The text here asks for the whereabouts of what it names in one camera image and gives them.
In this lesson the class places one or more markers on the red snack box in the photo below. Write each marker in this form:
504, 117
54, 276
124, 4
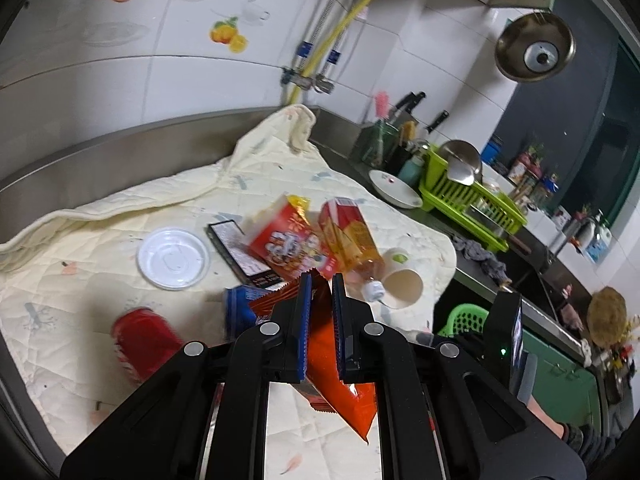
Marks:
285, 245

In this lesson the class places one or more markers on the metal pipe valve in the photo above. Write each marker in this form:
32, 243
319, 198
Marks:
305, 80

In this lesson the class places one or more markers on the orange-labelled plastic bottle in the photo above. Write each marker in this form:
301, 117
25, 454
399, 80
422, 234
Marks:
350, 235

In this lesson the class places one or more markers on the metal bowl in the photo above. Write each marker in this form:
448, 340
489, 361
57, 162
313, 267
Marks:
462, 155

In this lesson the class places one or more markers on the yellow gas pipe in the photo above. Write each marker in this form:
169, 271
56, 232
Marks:
345, 20

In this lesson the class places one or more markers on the cream quilted blanket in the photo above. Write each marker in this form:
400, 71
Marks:
100, 260

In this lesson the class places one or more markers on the green plastic basket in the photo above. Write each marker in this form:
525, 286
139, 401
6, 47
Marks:
465, 317

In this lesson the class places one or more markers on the white plastic lid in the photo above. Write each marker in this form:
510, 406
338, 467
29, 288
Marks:
172, 257

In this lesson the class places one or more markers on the white plate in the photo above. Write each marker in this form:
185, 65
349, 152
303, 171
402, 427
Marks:
392, 187

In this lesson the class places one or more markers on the orange snack bag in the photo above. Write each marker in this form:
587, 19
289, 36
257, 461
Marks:
350, 405

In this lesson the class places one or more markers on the pink brush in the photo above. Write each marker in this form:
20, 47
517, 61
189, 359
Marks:
381, 105

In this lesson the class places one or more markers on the dish soap bottle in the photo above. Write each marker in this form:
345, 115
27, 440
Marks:
599, 242

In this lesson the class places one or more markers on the grey rag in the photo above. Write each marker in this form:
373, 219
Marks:
480, 257

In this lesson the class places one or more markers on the green knife holder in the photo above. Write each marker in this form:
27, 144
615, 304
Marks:
372, 145

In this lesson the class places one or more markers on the green cabinet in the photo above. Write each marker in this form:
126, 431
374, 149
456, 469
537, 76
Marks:
560, 375

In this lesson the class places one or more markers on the black box with white label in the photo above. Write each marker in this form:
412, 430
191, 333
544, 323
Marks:
235, 250

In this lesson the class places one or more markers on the green dish rack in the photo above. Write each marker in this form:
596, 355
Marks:
450, 192

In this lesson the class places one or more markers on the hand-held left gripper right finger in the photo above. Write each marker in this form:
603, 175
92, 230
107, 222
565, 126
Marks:
339, 320

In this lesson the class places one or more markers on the blue snack packet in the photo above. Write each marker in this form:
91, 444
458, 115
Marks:
240, 307

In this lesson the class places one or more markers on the red jar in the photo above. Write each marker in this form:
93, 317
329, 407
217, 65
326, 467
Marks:
518, 170

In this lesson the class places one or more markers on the white paper cup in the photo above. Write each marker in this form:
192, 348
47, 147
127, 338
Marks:
402, 285

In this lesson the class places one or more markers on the brown scrub ball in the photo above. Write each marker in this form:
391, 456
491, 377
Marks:
606, 315

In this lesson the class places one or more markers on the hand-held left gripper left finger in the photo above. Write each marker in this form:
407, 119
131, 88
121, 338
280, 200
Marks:
302, 320

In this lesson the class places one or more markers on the person's right forearm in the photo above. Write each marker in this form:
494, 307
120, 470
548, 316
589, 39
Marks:
555, 425

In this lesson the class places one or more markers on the teal cup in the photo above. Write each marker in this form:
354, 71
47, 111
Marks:
411, 171

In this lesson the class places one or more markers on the orange fruit wall sticker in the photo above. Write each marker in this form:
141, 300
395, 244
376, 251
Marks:
227, 35

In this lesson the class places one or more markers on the red drink can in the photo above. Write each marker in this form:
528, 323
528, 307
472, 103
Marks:
140, 340

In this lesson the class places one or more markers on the yellow brush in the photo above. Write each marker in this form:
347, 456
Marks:
408, 131

